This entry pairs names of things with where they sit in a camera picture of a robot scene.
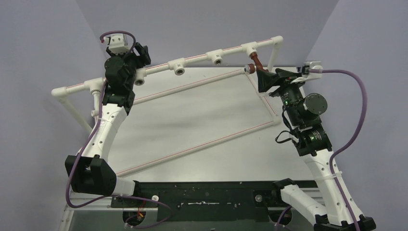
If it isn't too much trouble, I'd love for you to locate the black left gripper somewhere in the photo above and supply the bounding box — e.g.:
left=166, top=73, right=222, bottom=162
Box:
left=110, top=44, right=151, bottom=89

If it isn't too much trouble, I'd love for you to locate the white pipe frame with tees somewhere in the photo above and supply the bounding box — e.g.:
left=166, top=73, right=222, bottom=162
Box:
left=51, top=36, right=283, bottom=181

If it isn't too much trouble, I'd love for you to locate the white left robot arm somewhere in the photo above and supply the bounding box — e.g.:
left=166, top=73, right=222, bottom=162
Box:
left=65, top=43, right=151, bottom=206

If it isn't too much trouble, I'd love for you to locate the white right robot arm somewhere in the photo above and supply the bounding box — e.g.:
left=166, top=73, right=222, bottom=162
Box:
left=256, top=66, right=376, bottom=231

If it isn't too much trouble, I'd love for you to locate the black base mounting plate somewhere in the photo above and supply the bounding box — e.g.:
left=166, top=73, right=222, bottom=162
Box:
left=110, top=181, right=287, bottom=222

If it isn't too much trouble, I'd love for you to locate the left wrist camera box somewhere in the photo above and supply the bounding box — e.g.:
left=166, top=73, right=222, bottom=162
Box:
left=103, top=34, right=130, bottom=54

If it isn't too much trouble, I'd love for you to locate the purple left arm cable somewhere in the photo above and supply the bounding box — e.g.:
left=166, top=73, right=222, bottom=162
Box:
left=65, top=30, right=173, bottom=230

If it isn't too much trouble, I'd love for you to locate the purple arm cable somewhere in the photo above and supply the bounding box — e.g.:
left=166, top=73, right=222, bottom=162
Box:
left=275, top=68, right=368, bottom=231
left=65, top=30, right=173, bottom=230

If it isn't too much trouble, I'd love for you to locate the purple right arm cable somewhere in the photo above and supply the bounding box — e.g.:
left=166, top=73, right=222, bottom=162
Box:
left=275, top=68, right=368, bottom=231

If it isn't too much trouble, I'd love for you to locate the aluminium rail frame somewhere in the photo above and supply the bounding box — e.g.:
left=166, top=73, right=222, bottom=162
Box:
left=70, top=181, right=323, bottom=229

